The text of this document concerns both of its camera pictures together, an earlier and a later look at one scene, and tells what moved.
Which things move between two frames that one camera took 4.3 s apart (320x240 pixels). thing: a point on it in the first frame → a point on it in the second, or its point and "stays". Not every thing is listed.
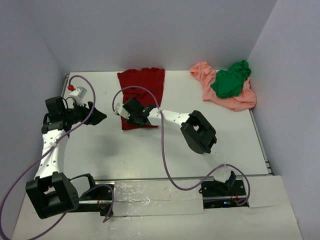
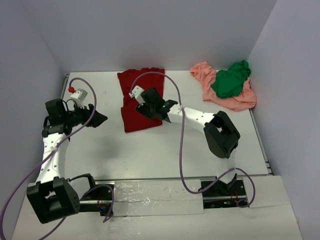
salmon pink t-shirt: [205, 74] stays
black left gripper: [95, 117] stays
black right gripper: [131, 121] → [143, 110]
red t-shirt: [152, 78] stays
